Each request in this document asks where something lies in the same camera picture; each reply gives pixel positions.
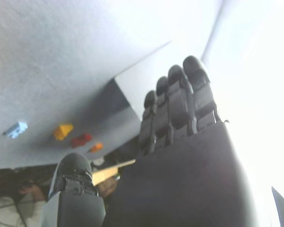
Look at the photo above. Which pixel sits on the white cardboard box brown inside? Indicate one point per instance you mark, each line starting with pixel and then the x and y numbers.
pixel 130 99

